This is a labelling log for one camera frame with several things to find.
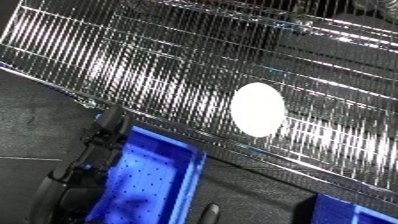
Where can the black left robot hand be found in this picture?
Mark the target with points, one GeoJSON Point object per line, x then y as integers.
{"type": "Point", "coordinates": [71, 193]}

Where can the paper cup with green band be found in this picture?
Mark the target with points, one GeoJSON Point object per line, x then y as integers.
{"type": "Point", "coordinates": [257, 110]}

